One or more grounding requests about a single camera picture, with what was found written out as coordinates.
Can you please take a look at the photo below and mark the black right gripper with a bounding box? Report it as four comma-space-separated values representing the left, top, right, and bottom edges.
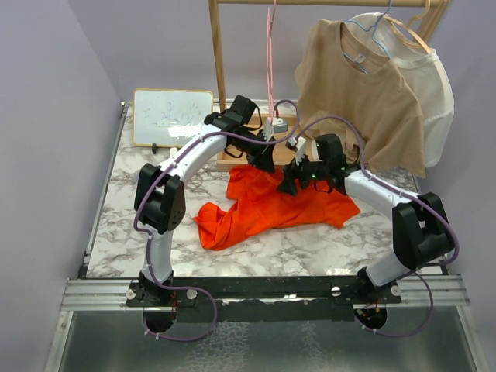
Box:
277, 149, 329, 195

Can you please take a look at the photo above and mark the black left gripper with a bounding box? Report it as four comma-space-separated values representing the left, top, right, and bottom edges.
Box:
232, 129, 277, 174

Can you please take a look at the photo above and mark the orange t-shirt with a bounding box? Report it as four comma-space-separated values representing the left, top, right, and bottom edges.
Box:
194, 165, 360, 251

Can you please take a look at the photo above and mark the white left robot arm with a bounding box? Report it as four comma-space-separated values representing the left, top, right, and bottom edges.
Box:
133, 95, 275, 306

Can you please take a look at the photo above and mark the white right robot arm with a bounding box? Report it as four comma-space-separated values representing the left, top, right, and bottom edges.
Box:
277, 134, 455, 303

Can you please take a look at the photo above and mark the beige t-shirt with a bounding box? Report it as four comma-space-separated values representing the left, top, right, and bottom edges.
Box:
295, 19, 425, 177

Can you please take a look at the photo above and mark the white t-shirt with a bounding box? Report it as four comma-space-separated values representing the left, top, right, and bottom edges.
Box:
347, 12, 454, 167

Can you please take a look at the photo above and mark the wooden hanger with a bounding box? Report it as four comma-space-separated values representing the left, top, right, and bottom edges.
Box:
384, 0, 432, 54

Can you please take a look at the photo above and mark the wooden clothes rack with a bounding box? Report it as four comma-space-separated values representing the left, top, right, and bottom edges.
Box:
208, 0, 453, 176

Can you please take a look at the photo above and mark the small whiteboard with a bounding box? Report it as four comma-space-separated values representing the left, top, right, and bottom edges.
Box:
132, 88, 214, 147

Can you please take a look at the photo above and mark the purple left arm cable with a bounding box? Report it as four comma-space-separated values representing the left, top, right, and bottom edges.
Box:
133, 99, 301, 343

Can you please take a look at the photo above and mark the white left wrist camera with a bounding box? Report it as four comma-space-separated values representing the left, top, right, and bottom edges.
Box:
263, 117, 288, 142

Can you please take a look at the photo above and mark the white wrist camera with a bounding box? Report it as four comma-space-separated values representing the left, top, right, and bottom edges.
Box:
286, 136, 306, 165
263, 117, 288, 142

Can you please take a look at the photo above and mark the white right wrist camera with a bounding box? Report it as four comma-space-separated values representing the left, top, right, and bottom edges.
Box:
286, 136, 306, 165

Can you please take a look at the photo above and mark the black mounting rail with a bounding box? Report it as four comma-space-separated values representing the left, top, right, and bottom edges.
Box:
126, 275, 401, 323

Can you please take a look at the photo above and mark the pink wire hanger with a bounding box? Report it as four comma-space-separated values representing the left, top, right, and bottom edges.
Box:
266, 0, 277, 122

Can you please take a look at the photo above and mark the blue wire hanger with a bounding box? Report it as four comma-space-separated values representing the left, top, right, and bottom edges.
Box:
343, 0, 393, 74

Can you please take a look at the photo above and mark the aluminium table frame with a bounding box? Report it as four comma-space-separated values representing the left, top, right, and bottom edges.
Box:
46, 108, 489, 371

